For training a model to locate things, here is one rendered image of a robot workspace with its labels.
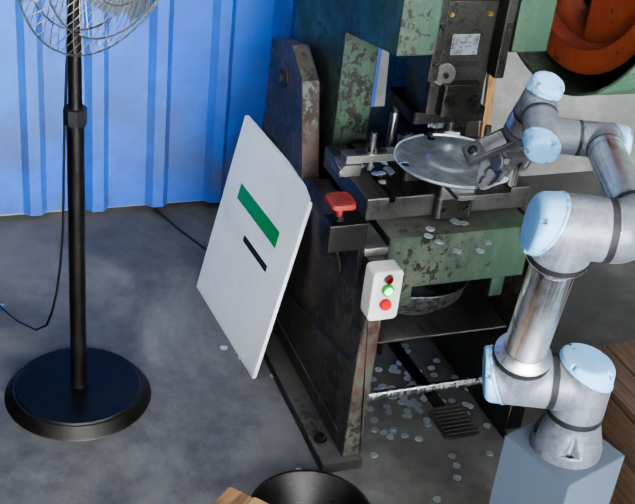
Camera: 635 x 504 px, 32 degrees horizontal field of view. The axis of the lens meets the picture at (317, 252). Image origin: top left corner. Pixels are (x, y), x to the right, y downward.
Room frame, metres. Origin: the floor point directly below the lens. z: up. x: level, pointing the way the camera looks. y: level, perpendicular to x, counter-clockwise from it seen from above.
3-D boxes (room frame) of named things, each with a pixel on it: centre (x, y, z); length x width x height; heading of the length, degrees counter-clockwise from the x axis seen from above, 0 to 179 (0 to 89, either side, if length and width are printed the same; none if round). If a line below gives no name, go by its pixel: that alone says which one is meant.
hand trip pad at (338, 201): (2.20, -0.04, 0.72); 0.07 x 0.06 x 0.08; 23
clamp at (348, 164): (2.48, -0.10, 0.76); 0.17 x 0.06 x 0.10; 113
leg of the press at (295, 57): (2.57, 0.05, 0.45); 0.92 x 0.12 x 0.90; 23
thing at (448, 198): (2.38, -0.32, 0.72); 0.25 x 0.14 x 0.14; 23
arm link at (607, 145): (1.89, -0.56, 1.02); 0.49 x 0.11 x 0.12; 1
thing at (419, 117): (2.55, -0.25, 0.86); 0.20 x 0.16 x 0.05; 113
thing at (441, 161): (2.43, -0.30, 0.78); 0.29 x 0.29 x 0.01
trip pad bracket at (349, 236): (2.21, -0.06, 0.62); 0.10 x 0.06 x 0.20; 113
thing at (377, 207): (2.54, -0.25, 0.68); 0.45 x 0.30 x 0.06; 113
